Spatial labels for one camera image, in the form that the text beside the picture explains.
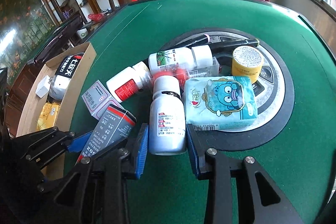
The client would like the black and white snack bag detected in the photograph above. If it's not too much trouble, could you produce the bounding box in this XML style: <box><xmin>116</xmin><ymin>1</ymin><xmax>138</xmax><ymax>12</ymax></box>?
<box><xmin>49</xmin><ymin>52</ymin><xmax>84</xmax><ymax>101</ymax></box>

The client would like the shallow cardboard box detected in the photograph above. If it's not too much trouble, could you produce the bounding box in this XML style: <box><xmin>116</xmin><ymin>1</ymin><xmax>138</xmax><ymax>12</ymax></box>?
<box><xmin>15</xmin><ymin>43</ymin><xmax>96</xmax><ymax>180</ymax></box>

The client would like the black marker pink cap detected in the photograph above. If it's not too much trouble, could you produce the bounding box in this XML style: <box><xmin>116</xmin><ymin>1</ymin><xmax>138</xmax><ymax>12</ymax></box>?
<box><xmin>174</xmin><ymin>34</ymin><xmax>210</xmax><ymax>48</ymax></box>

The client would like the blue cartoon tissue pack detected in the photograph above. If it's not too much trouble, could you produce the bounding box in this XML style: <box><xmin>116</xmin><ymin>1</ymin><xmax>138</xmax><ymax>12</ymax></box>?
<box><xmin>183</xmin><ymin>76</ymin><xmax>258</xmax><ymax>131</ymax></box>

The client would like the white bottle green label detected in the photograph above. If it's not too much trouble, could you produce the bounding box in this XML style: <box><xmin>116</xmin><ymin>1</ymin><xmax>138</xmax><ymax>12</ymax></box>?
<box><xmin>148</xmin><ymin>45</ymin><xmax>213</xmax><ymax>74</ymax></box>

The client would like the white power adapter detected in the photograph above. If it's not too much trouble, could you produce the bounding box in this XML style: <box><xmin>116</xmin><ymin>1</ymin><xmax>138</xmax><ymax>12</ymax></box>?
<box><xmin>35</xmin><ymin>75</ymin><xmax>53</xmax><ymax>98</ymax></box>

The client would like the round mahjong table centre panel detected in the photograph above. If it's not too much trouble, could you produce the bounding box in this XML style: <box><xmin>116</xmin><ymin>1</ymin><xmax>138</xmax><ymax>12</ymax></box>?
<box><xmin>161</xmin><ymin>28</ymin><xmax>294</xmax><ymax>151</ymax></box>

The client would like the white bottle red label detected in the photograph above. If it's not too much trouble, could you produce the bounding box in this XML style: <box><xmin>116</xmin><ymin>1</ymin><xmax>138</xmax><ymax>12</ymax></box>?
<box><xmin>106</xmin><ymin>61</ymin><xmax>152</xmax><ymax>103</ymax></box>

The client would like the yellow cheese cracker packet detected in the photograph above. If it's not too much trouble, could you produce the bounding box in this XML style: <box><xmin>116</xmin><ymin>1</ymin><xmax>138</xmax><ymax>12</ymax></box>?
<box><xmin>36</xmin><ymin>102</ymin><xmax>60</xmax><ymax>131</ymax></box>

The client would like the black pen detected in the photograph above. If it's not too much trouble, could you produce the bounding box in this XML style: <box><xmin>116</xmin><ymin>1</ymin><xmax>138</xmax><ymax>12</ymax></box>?
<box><xmin>209</xmin><ymin>38</ymin><xmax>260</xmax><ymax>53</ymax></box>

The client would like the yellow round tin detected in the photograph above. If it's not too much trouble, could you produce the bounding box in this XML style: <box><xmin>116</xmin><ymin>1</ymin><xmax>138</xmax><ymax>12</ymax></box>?
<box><xmin>231</xmin><ymin>46</ymin><xmax>264</xmax><ymax>84</ymax></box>

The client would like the grey red 502 glue box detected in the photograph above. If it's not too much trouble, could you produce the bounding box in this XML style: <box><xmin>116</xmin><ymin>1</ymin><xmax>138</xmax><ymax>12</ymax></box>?
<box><xmin>77</xmin><ymin>104</ymin><xmax>137</xmax><ymax>162</ymax></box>

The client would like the clear box with red stamps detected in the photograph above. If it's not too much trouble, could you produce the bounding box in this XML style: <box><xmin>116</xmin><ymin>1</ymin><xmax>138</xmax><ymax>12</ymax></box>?
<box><xmin>151</xmin><ymin>57</ymin><xmax>221</xmax><ymax>90</ymax></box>

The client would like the white medicine bottle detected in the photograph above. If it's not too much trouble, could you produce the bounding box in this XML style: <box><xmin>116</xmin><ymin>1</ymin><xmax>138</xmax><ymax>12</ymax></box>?
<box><xmin>148</xmin><ymin>75</ymin><xmax>186</xmax><ymax>156</ymax></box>

